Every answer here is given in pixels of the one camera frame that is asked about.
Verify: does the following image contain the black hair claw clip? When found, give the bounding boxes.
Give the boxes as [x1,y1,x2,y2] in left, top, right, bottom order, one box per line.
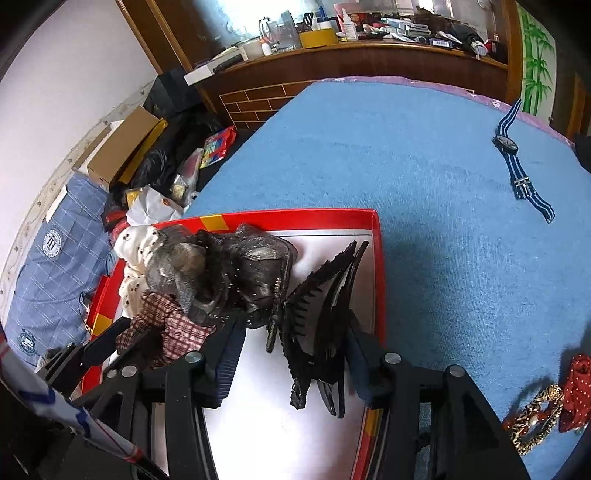
[277,241,369,418]

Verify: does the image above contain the red polka dot scrunchie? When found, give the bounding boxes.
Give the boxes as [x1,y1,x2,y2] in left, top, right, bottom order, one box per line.
[559,354,591,433]

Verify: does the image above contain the red plaid scrunchie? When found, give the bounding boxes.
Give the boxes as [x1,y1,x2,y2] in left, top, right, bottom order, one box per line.
[115,291,216,369]

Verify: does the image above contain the grey organza scrunchie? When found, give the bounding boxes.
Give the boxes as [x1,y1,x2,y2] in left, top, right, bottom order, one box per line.
[145,224,297,329]

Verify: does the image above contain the blue plaid cloth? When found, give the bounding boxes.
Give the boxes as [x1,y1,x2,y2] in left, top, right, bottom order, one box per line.
[5,174,110,369]

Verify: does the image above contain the blue bed blanket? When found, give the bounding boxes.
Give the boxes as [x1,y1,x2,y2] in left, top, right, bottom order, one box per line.
[188,79,590,416]

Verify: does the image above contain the white dotted scrunchie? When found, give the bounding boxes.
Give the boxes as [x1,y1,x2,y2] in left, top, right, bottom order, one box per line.
[114,225,160,318]

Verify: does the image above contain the cardboard box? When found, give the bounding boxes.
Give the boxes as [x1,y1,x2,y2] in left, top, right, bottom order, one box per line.
[86,106,166,192]

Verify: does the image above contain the colourful toy package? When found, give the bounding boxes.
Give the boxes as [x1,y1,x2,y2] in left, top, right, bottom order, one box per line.
[199,126,238,169]

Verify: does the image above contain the wooden dresser counter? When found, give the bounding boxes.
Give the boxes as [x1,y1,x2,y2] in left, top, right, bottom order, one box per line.
[197,41,509,129]

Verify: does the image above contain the white flat box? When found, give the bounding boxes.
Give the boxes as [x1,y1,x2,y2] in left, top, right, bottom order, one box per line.
[183,62,217,86]

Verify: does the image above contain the white pump bottle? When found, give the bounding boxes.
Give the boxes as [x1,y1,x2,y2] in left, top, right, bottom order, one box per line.
[342,9,359,41]

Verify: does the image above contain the yellow tape roll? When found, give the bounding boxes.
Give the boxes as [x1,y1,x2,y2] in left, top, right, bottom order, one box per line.
[298,28,338,49]

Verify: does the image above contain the leopard print bracelet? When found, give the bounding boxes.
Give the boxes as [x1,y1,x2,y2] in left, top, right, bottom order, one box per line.
[503,383,565,457]

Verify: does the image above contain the blue striped strap watch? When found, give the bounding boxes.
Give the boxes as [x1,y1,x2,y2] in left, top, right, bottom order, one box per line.
[493,98,556,224]

